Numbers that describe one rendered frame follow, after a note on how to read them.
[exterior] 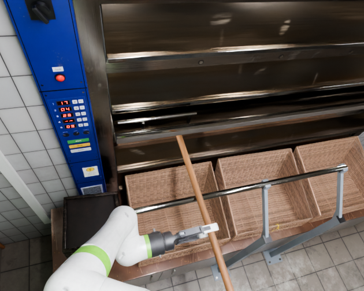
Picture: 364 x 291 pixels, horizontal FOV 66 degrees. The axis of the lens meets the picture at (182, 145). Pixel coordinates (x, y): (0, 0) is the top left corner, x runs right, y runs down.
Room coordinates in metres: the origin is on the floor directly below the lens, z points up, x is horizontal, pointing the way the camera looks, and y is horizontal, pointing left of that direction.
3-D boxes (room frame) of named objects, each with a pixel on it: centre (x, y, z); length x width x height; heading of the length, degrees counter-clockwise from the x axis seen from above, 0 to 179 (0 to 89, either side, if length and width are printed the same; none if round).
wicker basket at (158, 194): (0.63, -0.07, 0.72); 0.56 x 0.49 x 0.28; 118
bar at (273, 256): (0.57, -0.45, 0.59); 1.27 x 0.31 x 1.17; 118
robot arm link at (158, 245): (0.30, -0.01, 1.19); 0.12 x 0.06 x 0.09; 29
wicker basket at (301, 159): (1.19, -1.13, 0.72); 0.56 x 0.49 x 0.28; 118
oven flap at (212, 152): (1.14, -0.46, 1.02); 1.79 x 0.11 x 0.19; 118
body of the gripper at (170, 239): (0.33, -0.07, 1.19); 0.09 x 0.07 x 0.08; 119
